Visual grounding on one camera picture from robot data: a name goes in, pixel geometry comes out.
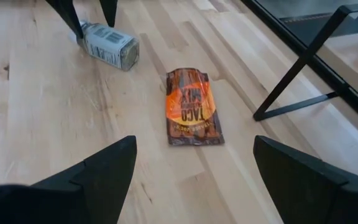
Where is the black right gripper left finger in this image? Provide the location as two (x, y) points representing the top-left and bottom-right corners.
(0, 136), (138, 224)

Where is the white-lid bagel seasoning jar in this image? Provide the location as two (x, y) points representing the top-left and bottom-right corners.
(73, 20), (140, 72)

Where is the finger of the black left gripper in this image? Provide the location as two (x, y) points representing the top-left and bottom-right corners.
(45, 0), (84, 40)
(99, 0), (118, 27)

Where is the orange taco seasoning packet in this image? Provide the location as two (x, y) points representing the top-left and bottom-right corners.
(165, 67), (226, 146)

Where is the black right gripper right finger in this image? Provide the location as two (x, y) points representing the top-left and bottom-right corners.
(253, 135), (358, 224)

